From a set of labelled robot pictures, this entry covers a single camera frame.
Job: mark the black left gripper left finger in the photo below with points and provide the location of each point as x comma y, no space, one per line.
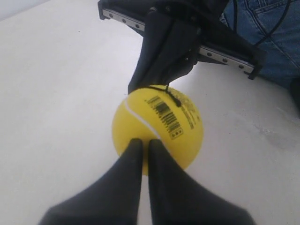
111,200

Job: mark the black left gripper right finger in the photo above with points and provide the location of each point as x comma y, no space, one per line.
177,199

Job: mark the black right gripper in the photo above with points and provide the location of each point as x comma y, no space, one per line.
179,33

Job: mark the yellow tennis ball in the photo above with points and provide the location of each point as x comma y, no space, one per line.
163,113

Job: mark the blue denim jeans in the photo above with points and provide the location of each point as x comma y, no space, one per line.
274,25

